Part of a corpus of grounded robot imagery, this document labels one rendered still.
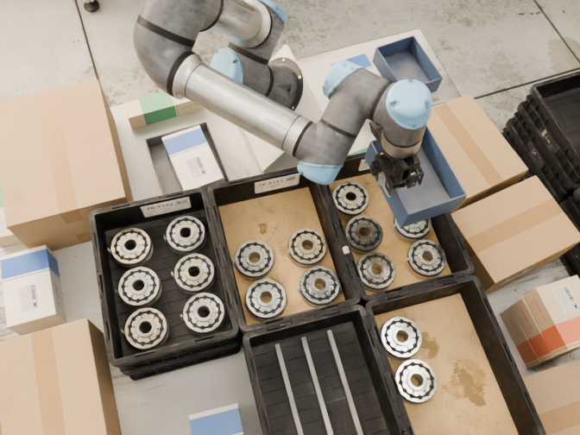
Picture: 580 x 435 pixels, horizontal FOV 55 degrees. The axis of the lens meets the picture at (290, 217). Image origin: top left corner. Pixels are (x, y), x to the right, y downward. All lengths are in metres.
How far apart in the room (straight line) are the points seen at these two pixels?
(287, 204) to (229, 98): 0.55
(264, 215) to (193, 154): 0.30
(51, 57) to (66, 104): 1.40
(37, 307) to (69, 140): 0.45
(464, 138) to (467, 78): 1.35
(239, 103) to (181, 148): 0.65
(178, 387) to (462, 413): 0.71
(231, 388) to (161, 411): 0.18
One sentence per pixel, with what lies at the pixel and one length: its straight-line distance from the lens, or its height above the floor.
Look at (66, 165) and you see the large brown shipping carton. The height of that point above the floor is 0.90.
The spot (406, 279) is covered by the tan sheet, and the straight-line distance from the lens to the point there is 1.50.
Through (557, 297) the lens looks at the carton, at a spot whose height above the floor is 0.93.
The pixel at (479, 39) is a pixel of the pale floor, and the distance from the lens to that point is 3.26.
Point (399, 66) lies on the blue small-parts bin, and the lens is 2.04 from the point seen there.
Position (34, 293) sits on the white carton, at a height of 0.79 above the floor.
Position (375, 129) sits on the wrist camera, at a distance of 1.16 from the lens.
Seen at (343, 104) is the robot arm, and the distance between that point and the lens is 0.99.
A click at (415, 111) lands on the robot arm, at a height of 1.47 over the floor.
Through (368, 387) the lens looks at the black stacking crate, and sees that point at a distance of 1.41.
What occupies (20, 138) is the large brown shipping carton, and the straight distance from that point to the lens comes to 1.68.
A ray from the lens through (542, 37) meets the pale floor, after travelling 3.41.
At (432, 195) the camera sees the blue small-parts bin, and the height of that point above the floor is 1.07.
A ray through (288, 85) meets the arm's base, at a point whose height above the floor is 0.96.
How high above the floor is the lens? 2.20
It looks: 65 degrees down
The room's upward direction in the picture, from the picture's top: 7 degrees clockwise
